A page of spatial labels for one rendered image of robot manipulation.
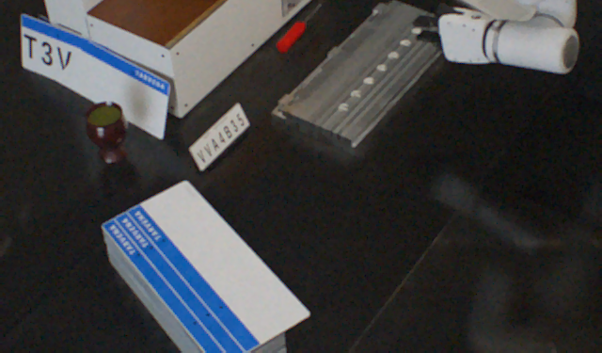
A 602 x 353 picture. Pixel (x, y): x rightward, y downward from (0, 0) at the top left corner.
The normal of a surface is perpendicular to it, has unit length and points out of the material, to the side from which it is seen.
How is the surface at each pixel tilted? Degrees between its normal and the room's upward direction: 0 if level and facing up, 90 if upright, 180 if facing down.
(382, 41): 0
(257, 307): 0
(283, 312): 0
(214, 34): 90
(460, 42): 90
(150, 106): 69
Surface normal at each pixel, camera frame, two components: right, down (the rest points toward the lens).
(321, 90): -0.05, -0.72
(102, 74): -0.61, 0.27
